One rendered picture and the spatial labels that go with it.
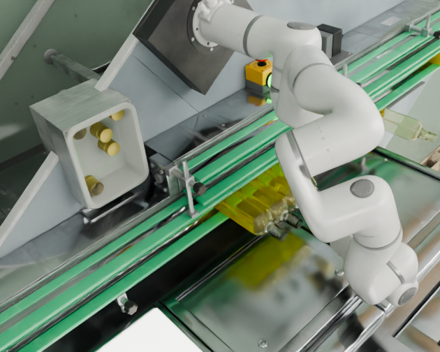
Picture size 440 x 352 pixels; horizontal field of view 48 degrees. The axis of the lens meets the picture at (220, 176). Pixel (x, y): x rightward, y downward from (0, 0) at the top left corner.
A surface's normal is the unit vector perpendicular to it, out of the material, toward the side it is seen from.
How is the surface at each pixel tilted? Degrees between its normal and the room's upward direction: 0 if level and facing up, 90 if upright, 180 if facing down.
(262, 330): 90
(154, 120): 0
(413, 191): 90
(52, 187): 0
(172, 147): 90
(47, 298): 90
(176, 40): 1
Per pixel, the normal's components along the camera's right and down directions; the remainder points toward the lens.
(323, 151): -0.08, 0.30
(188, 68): 0.67, 0.43
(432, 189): -0.08, -0.78
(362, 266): -0.68, 0.25
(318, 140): -0.27, -0.14
